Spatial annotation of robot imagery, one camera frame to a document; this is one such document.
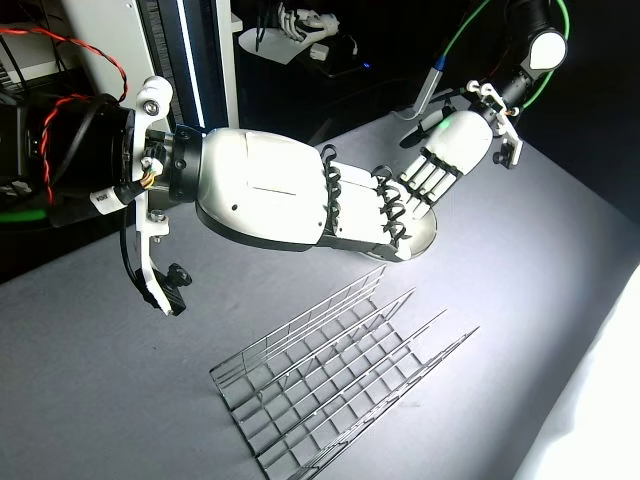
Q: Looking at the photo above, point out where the white robot body column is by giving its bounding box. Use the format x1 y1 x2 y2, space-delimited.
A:
59 0 241 132

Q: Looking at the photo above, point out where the white round plate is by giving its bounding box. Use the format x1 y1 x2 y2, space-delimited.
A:
349 207 440 265

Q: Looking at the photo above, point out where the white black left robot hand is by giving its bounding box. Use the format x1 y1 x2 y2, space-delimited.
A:
397 108 496 221

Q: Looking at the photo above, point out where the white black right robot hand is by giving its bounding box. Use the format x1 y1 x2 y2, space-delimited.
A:
193 128 427 264

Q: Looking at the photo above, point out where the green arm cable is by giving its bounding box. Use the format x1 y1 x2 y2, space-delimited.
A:
0 208 47 225
442 0 571 109

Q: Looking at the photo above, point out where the silver cable connector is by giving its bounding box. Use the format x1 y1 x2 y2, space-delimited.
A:
410 55 450 112

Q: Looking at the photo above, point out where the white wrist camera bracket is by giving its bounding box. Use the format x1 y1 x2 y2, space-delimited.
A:
464 78 525 170
119 74 194 317

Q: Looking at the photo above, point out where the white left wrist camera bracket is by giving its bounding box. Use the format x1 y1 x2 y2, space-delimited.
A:
464 78 525 170

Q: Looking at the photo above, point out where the green right arm cable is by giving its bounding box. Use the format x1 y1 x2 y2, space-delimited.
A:
0 208 47 225

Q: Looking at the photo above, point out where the red black twisted wire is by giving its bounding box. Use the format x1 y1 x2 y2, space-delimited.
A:
0 27 130 206

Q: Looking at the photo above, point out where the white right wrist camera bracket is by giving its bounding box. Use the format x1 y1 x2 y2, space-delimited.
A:
119 74 194 317

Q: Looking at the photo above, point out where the spare skeleton robot hand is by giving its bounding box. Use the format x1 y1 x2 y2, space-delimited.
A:
275 1 341 45

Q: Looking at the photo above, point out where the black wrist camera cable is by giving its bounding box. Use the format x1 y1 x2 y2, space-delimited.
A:
118 227 154 304

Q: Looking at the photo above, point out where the white background shelf board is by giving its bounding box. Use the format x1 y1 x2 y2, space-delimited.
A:
0 32 69 84

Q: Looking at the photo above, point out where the silver wire plate rack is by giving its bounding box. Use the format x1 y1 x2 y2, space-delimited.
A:
208 264 481 479

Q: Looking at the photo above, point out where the black device with blue light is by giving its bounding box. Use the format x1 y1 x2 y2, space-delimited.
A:
319 33 375 80

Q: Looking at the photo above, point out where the green left arm cable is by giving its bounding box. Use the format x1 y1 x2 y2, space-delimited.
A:
442 0 571 109

